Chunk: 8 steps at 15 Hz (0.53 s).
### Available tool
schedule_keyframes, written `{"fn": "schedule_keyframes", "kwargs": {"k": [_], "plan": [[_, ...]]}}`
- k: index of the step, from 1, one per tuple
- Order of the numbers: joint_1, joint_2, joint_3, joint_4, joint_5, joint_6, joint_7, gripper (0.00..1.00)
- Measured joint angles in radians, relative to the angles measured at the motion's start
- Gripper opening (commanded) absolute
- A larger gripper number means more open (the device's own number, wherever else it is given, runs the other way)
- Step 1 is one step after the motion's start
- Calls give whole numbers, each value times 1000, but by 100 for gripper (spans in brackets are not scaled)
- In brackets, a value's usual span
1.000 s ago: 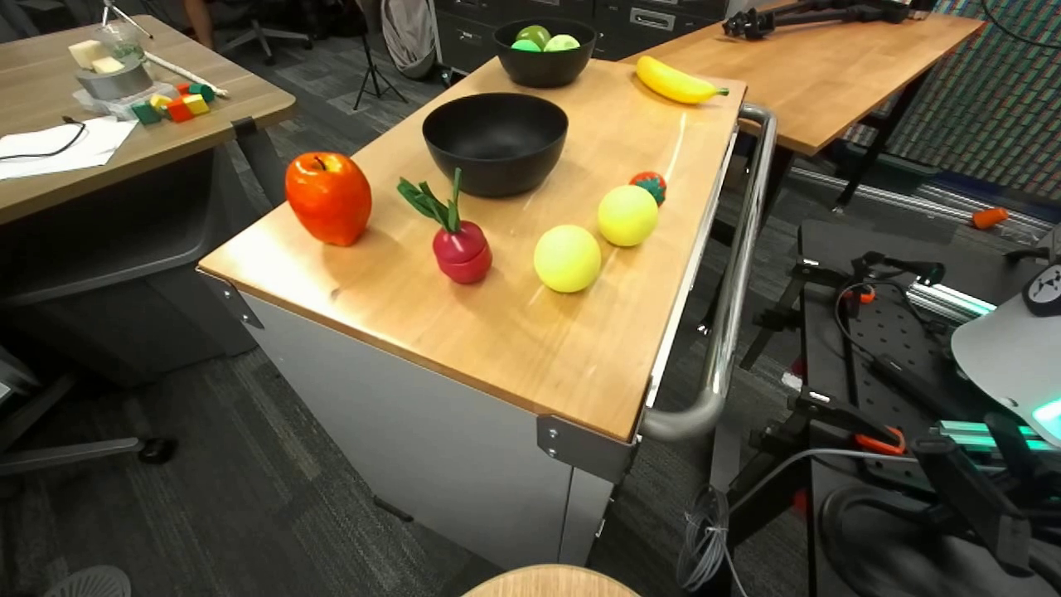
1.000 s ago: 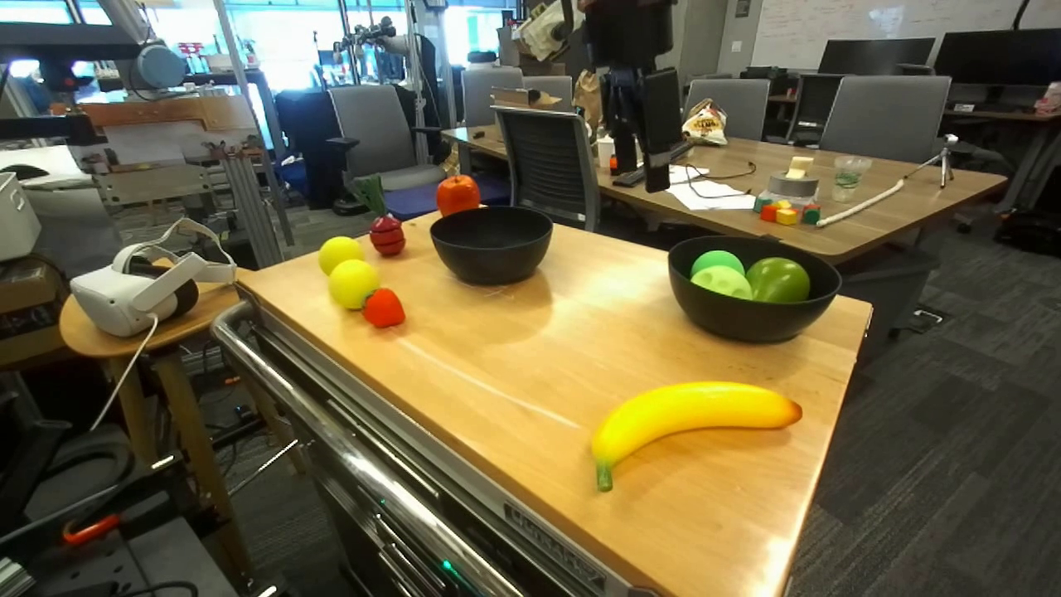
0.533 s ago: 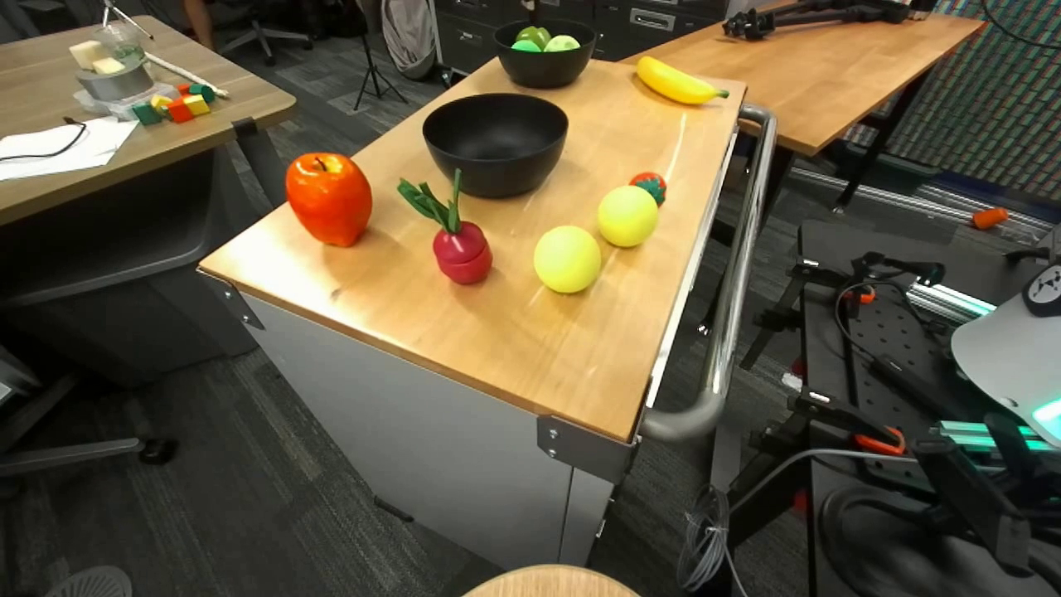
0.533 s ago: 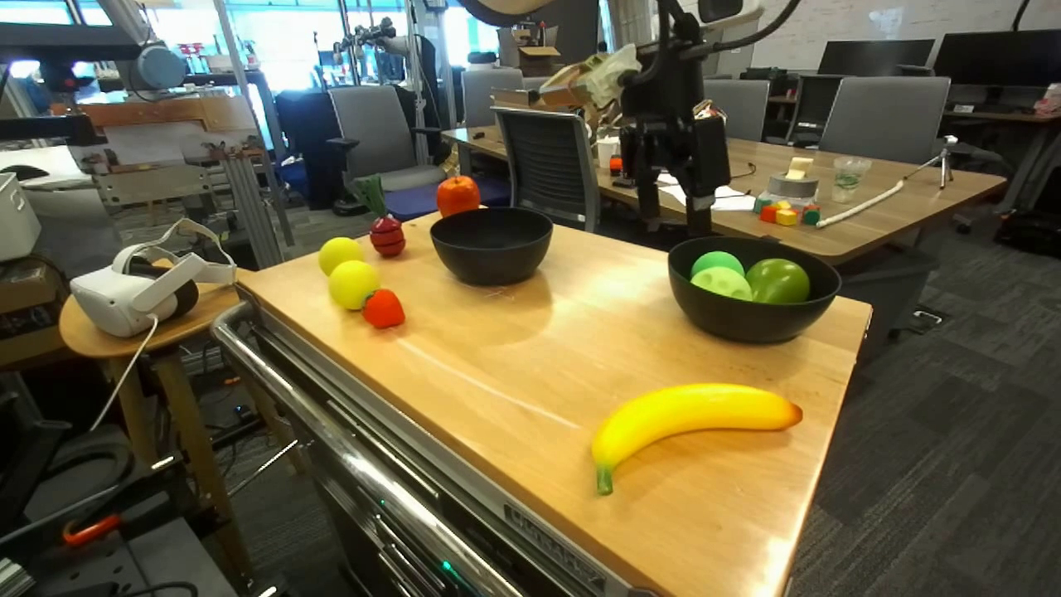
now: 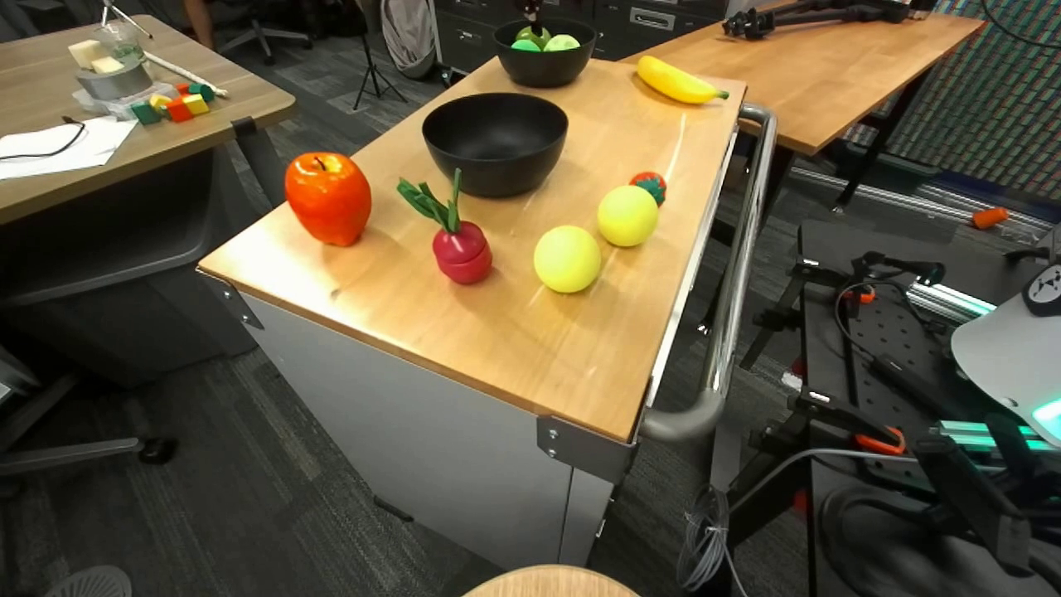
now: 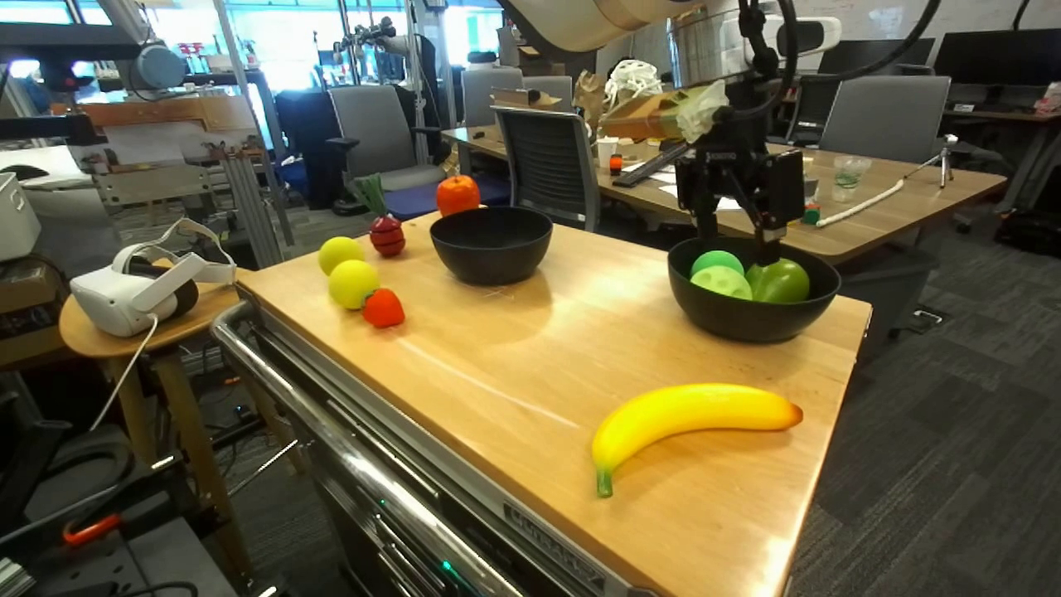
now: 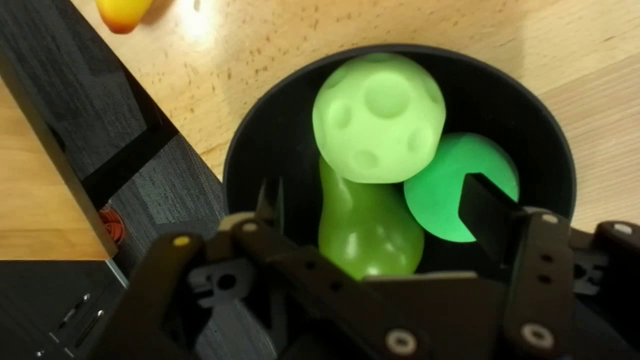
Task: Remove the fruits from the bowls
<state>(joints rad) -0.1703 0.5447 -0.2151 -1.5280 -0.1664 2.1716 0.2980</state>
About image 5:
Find yellow lemon toy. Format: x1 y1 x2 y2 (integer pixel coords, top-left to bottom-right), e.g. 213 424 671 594
532 221 607 298
593 181 663 253

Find red radish toy green leaves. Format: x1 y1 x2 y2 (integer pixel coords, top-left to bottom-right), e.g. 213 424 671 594
396 161 498 287

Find black plastic bowl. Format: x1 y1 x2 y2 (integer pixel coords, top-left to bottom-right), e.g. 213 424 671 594
491 15 600 90
421 90 572 202

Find red strawberry toy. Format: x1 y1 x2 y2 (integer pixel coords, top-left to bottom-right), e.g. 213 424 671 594
628 170 671 210

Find orange bell pepper toy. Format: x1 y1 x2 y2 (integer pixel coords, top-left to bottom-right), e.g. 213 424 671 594
281 150 376 248

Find yellow banana toy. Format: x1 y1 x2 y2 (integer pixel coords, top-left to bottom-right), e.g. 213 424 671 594
634 52 732 108

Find white cart wooden top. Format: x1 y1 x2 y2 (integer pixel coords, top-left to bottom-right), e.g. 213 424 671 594
195 52 781 570

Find round wooden stool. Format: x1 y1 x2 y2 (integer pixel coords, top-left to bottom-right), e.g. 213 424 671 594
461 561 647 597

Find black standing tripod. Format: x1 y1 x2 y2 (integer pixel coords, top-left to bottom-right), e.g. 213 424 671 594
347 0 415 111

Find light wooden office desk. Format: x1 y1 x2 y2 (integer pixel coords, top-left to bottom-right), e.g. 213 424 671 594
0 11 298 387

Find orange-brown wooden desk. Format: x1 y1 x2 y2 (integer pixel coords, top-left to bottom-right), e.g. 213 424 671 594
624 7 987 213

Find dark office chair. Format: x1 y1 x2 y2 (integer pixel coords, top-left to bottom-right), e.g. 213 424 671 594
208 0 320 66

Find colourful toy blocks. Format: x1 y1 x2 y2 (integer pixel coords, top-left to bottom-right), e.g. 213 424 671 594
131 75 220 125

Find black folded tripod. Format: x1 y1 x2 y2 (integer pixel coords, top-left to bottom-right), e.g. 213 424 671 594
719 0 917 42

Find aluminium extrusion bar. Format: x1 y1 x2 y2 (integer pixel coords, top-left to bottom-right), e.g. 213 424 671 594
903 274 1002 325

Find white thin stick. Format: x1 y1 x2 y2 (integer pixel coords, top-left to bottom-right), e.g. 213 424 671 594
141 45 234 98

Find small orange clamp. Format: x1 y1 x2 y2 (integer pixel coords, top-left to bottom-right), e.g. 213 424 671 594
967 202 1016 235

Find clear plastic container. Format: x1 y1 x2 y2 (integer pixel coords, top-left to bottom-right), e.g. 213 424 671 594
67 15 154 105

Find gray office chair base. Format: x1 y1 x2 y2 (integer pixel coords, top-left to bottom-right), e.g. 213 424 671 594
0 341 182 481

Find striped acoustic panel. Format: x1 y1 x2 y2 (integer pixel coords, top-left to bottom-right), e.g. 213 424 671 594
886 0 1061 210

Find white paper sheet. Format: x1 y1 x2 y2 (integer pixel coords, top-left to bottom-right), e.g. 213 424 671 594
0 111 142 181

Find metal cart handle bar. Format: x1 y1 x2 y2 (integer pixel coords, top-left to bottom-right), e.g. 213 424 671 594
637 102 781 448

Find gray cable bundle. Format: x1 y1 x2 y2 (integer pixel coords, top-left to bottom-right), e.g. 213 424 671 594
673 445 921 597

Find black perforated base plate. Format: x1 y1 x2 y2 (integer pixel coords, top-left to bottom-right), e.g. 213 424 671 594
797 213 1061 597

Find gray metal floor rail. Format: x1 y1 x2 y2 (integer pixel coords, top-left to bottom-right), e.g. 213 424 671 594
785 161 1054 241

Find orange-handled clamp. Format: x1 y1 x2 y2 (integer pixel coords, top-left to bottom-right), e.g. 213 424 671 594
846 421 912 461

